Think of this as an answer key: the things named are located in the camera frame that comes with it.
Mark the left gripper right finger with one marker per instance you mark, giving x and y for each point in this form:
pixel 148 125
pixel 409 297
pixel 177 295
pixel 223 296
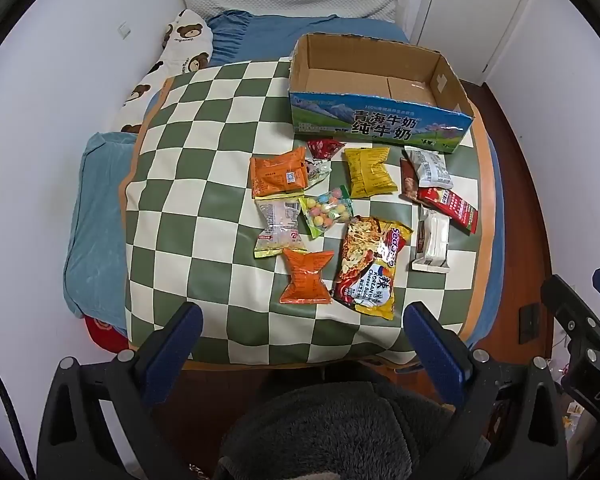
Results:
pixel 506 422

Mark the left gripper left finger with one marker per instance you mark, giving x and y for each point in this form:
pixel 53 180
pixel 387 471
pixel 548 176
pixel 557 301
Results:
pixel 75 441

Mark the red spicy strip packet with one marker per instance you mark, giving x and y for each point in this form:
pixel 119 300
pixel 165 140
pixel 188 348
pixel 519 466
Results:
pixel 447 202

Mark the white wafer biscuit packet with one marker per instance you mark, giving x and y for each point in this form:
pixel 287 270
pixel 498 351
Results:
pixel 432 242

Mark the silver grey snack packet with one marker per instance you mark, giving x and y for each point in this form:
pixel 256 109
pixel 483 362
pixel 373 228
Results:
pixel 429 168

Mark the yellow red instant noodle packet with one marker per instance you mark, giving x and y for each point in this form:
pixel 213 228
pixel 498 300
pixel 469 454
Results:
pixel 368 262

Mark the yellow snack packet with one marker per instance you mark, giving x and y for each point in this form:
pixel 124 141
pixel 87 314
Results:
pixel 368 173

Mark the orange pinched snack packet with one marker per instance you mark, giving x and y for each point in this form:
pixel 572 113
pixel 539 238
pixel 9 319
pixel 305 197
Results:
pixel 306 285

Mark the colourful candy ball bag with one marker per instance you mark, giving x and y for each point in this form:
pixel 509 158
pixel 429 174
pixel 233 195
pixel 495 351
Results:
pixel 326 210

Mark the small dark red snack packet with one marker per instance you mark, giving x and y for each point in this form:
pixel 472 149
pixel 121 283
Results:
pixel 324 149

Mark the clear yellow-edged snack bag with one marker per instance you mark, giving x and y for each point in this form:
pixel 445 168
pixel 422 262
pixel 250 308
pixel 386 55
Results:
pixel 281 229

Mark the brown walnut snack packet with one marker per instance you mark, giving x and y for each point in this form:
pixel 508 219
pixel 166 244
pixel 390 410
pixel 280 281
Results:
pixel 409 181

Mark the clutter pile on floor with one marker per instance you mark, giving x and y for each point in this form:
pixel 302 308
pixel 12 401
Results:
pixel 578 423

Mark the red object under bed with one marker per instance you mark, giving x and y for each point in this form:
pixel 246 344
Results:
pixel 105 335

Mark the dark fuzzy clothing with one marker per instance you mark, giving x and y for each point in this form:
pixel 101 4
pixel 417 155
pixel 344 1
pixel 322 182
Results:
pixel 342 430

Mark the light blue folded blanket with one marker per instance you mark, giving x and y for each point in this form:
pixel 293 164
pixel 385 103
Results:
pixel 95 268

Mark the blue bed sheet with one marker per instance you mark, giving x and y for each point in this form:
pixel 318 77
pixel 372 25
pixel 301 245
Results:
pixel 290 32

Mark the green white checkered mat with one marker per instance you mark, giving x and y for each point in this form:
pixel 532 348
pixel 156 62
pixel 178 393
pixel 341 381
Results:
pixel 220 159

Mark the white door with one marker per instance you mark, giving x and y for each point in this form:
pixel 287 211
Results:
pixel 467 32

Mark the cardboard milk box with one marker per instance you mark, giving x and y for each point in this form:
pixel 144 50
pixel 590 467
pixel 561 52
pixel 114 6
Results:
pixel 377 90

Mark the teddy bear print blanket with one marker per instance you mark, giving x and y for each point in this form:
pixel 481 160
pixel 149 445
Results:
pixel 187 47

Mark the wall light switch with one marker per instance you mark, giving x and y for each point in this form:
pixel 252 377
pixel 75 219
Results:
pixel 124 30

